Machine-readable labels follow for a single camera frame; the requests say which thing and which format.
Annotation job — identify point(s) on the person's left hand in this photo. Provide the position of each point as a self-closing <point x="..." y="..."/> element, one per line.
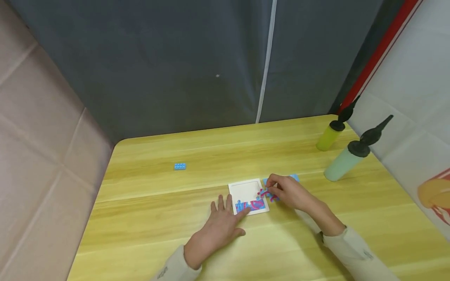
<point x="218" y="230"/>

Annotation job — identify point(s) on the person's right hand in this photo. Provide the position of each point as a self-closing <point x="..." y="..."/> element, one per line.
<point x="293" y="195"/>

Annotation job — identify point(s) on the blue pink puzzle piece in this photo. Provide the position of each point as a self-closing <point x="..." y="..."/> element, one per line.
<point x="263" y="192"/>

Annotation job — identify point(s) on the white square puzzle frame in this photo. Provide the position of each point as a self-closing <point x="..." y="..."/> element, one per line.
<point x="246" y="191"/>

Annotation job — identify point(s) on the person's right forearm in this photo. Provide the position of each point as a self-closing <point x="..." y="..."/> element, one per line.
<point x="346" y="246"/>

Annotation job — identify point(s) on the person's left forearm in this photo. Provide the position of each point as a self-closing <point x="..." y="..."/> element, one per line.
<point x="175" y="267"/>

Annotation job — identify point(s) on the loose blue puzzle pieces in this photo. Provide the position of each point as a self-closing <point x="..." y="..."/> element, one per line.
<point x="294" y="178"/>

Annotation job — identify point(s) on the assembled blue pink puzzle pieces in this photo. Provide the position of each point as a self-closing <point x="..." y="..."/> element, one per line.
<point x="250" y="205"/>

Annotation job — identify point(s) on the pale green squeeze bottle black nozzle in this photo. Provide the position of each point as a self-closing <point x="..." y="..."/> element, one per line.
<point x="342" y="164"/>

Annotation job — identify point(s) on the yellow squeeze bottle black nozzle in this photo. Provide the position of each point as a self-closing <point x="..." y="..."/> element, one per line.
<point x="330" y="136"/>

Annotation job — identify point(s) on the small blue toy brick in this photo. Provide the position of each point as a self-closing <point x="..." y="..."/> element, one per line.
<point x="180" y="166"/>

